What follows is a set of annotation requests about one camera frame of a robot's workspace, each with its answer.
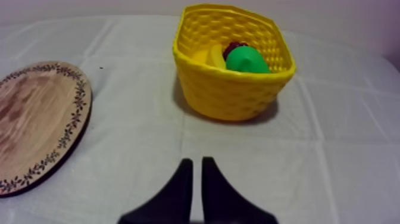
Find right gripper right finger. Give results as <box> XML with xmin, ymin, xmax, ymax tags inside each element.
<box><xmin>201</xmin><ymin>156</ymin><xmax>279</xmax><ymax>224</ymax></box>

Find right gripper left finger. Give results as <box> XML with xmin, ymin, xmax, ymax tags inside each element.
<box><xmin>117</xmin><ymin>158</ymin><xmax>194</xmax><ymax>224</ymax></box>

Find yellow plastic basket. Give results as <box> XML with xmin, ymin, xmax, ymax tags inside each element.
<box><xmin>172</xmin><ymin>3</ymin><xmax>297</xmax><ymax>122</ymax></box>

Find green toy pear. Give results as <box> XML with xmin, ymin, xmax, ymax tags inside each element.
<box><xmin>225</xmin><ymin>45</ymin><xmax>272</xmax><ymax>74</ymax></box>

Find round wooden board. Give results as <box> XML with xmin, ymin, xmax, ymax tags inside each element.
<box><xmin>0</xmin><ymin>61</ymin><xmax>93</xmax><ymax>198</ymax></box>

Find yellow toy banana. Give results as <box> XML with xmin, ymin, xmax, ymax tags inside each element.
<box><xmin>191</xmin><ymin>43</ymin><xmax>227</xmax><ymax>70</ymax></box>

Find purple toy grapes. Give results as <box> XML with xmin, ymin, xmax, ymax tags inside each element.
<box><xmin>223</xmin><ymin>42</ymin><xmax>249</xmax><ymax>61</ymax></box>

